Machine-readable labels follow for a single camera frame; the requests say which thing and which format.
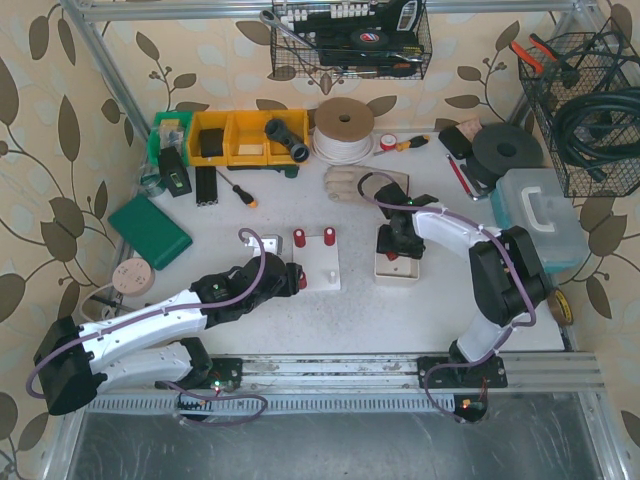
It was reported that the red handled tool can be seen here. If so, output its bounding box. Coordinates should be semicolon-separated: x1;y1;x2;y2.
446;154;490;202

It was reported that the black battery charger box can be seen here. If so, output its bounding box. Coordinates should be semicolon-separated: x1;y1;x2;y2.
158;147;192;197

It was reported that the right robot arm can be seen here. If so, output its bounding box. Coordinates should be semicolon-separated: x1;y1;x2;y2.
363;195;551;368

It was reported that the white cable spool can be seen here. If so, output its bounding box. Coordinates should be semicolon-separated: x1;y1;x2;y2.
312;97;375;166

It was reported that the red tape roll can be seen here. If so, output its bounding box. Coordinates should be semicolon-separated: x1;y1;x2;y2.
379;133;397;151

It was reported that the black sponge block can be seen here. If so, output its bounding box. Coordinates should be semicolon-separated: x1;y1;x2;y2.
438;126;473;160

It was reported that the black filament spool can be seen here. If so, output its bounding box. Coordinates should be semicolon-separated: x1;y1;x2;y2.
466;123;544;187

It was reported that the yellow black tape roll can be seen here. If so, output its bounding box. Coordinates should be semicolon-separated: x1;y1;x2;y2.
547;288;574;327

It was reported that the beige work glove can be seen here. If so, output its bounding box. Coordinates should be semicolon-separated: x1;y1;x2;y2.
322;165;411;204

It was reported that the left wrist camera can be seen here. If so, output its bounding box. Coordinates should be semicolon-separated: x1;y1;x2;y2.
245;235;283;257

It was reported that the green storage bin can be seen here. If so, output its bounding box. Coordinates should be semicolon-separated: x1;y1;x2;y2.
147;111;193;166

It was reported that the black aluminium extrusion profile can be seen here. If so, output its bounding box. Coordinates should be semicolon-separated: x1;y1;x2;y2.
195;167;218;207

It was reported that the white peg base plate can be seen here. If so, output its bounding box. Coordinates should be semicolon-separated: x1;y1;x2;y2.
293;232;341;292

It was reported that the cream parts tray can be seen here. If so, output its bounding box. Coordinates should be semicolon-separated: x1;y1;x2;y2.
374;252;420;287

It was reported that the yellow storage bin row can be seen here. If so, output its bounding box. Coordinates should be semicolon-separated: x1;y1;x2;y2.
186;109;310;168

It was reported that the wire basket with black hose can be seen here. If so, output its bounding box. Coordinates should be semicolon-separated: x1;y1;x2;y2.
509;19;639;198

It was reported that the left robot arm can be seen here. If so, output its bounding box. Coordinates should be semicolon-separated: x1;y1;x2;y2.
28;253;304;416

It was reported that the black pipe fitting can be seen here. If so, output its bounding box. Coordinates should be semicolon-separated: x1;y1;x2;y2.
264;118;310;163

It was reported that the black orange handled screwdriver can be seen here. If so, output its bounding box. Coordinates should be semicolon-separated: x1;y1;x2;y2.
217;170;258;208

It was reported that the wall wire basket with tools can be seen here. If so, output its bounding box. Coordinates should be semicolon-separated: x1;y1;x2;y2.
259;1;432;83

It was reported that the clear teal toolbox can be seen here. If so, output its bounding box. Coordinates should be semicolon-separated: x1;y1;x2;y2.
490;168;589;274

